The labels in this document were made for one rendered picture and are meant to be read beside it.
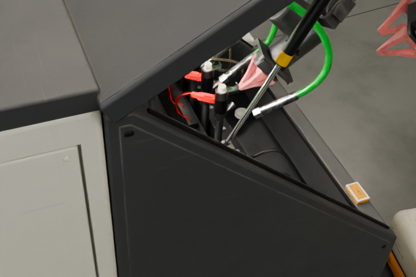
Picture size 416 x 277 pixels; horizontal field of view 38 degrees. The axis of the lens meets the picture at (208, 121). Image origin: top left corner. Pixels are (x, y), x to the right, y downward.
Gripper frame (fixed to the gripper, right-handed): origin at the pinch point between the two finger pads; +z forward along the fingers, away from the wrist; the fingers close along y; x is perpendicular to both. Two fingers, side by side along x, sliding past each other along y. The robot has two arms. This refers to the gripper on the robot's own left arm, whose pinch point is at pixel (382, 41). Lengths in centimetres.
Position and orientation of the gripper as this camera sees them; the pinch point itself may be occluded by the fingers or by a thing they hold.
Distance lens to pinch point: 108.9
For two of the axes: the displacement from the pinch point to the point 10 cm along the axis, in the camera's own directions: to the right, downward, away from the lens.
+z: -7.0, 2.9, 6.6
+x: 6.9, 5.3, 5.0
